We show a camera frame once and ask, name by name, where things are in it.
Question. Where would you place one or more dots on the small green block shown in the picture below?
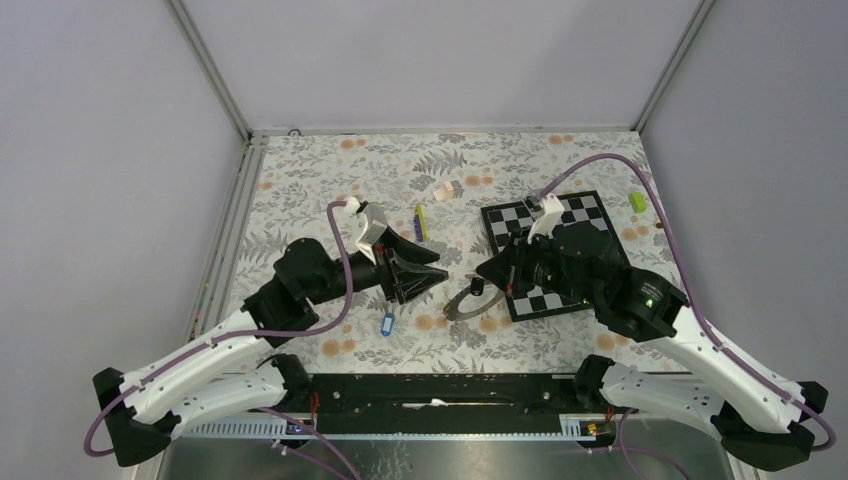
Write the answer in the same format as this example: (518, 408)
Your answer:
(638, 202)

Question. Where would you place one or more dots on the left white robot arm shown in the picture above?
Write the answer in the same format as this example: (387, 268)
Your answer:
(146, 409)

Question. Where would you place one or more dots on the blue key tag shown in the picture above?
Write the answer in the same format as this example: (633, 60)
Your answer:
(387, 324)

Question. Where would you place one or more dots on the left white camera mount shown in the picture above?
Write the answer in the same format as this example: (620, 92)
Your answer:
(372, 224)

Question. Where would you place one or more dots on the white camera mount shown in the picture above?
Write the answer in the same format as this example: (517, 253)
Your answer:
(549, 210)
(372, 224)

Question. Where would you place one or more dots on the white slotted cable duct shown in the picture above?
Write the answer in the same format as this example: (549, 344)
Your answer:
(406, 425)

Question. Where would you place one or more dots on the black white chessboard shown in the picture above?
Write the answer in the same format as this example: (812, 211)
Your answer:
(501, 220)

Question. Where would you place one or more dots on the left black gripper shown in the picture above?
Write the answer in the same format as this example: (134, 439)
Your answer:
(406, 281)

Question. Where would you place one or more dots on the small beige wooden block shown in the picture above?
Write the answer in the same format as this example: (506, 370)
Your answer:
(446, 191)

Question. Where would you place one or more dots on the purple yellow toy brick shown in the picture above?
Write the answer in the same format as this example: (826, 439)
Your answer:
(420, 225)

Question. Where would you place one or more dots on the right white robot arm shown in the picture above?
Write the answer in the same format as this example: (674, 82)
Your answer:
(755, 414)

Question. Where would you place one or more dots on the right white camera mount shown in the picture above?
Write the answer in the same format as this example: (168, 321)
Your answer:
(549, 210)

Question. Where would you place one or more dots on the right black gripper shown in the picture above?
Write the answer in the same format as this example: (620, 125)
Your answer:
(507, 269)

